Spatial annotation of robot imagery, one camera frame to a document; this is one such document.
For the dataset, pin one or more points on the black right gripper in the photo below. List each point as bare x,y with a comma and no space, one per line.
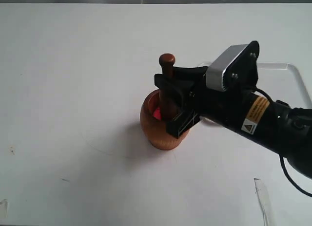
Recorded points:
187,90

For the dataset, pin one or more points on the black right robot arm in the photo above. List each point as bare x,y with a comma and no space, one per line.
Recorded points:
287,134

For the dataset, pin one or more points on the red ball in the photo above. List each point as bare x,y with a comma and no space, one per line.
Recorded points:
157,114

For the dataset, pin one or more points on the brown wooden mortar cup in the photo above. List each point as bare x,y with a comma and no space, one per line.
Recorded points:
154,129

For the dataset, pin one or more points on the white rectangular tray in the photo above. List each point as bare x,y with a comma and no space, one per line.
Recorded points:
279,83

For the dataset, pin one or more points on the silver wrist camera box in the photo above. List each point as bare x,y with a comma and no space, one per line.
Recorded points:
236,67

